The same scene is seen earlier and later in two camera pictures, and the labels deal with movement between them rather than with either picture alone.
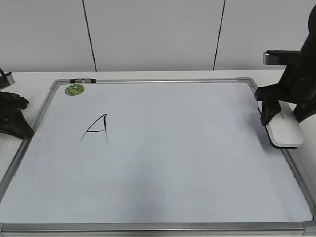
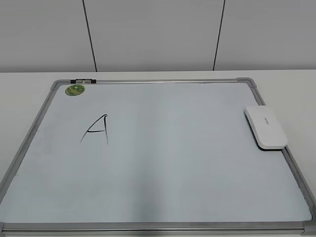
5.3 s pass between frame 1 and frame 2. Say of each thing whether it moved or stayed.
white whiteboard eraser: moved
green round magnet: stayed
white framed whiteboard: stayed
